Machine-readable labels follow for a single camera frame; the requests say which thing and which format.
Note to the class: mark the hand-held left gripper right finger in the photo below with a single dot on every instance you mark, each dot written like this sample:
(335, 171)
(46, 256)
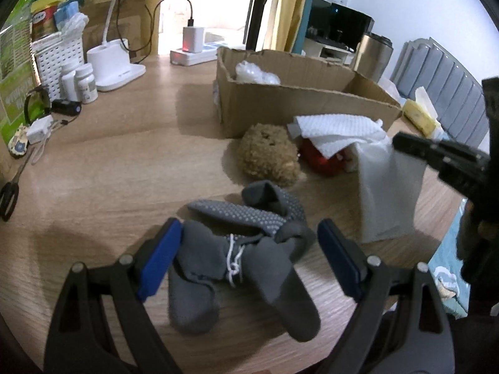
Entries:
(340, 259)

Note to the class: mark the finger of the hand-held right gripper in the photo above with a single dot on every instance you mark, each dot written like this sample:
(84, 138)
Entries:
(456, 165)

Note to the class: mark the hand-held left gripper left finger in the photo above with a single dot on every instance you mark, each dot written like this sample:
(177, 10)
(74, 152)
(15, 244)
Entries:
(158, 259)

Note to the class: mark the pair of grey socks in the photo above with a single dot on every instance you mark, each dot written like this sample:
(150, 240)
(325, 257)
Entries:
(269, 265)

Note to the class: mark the teal printed bedsheet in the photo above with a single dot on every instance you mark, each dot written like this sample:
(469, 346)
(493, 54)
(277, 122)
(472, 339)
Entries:
(448, 265)

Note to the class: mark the yellow tissue pack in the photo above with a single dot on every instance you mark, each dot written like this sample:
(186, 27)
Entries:
(421, 117)

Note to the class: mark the grey padded headboard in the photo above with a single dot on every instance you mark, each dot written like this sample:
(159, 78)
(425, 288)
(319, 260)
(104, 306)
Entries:
(440, 81)

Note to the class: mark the red pouch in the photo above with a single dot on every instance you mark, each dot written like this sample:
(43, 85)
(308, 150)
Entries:
(319, 160)

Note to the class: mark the white paper towel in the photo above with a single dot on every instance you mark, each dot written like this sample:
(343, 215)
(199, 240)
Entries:
(335, 128)

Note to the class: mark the brown plush toy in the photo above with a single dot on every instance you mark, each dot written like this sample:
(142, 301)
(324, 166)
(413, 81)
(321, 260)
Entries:
(265, 152)

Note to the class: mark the stainless steel bin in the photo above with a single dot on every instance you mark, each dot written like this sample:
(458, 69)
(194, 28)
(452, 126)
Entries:
(372, 56)

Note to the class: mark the black scissors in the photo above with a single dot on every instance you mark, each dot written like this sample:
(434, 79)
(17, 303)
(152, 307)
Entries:
(9, 198)

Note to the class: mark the white shelf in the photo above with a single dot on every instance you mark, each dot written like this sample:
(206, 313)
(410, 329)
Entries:
(329, 51)

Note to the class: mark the small black device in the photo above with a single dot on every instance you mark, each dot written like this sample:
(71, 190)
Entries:
(66, 107)

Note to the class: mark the black monitor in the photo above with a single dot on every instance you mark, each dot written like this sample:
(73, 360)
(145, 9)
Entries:
(345, 23)

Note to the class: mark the white pill bottle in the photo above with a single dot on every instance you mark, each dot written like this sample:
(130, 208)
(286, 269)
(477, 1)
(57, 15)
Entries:
(68, 81)
(86, 83)

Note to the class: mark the white desk lamp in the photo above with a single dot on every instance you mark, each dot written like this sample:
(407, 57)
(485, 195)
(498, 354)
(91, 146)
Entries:
(113, 64)

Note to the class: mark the clear plastic bag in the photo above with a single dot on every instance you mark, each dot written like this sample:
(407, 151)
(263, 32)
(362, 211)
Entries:
(253, 73)

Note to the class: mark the white power strip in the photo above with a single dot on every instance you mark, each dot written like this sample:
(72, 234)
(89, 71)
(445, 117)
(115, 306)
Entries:
(195, 56)

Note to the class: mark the white charger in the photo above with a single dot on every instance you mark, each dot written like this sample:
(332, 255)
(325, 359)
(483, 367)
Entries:
(193, 39)

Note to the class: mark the white perforated basket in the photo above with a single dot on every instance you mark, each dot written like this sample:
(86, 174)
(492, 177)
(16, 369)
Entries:
(58, 52)

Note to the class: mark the yellow curtain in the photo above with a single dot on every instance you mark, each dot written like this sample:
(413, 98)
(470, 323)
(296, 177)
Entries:
(286, 7)

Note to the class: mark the green printed box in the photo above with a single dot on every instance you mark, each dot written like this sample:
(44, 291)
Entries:
(15, 66)

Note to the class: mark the white plastic bag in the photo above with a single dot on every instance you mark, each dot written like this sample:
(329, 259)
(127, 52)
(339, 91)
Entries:
(76, 23)

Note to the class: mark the red and gold can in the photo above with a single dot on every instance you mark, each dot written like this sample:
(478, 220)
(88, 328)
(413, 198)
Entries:
(43, 21)

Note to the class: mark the blue packet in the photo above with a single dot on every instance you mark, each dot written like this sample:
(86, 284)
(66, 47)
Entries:
(67, 11)

